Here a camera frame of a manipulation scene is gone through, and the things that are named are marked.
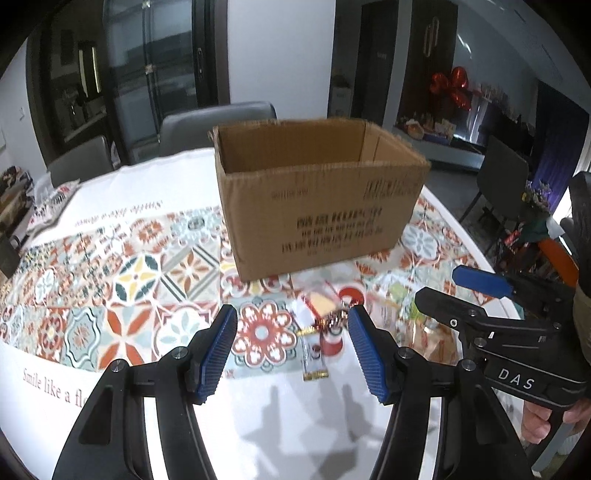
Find gold triangular snack packet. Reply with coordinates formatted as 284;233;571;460
394;318;460;365

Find green jelly snack packet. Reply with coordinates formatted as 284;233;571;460
366;283;424;328

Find yellow cheese snack packet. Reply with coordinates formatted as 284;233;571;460
303;291;339;320

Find person right hand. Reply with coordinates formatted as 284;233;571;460
521;398;591;444

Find red wooden chair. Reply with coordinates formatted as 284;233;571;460
538;238;579;288

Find dark chair by cabinet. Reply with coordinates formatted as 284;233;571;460
459;136;529;255

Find white low cabinet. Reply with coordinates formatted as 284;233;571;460
393;127;484;171

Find patterned tile tablecloth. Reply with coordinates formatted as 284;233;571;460
1;199;490;378

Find red foil balloon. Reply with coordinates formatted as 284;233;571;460
430;66;471;111

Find black mug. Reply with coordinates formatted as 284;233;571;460
0;233;20;279

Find brown cardboard box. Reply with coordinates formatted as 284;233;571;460
211;118;431;281

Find white patterned snack bag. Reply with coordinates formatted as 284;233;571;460
26;179;80;235

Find grey dining chair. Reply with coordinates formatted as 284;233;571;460
159;101;276;157
48;136;114;188

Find black glass sliding door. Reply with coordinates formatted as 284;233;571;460
26;1;230;164

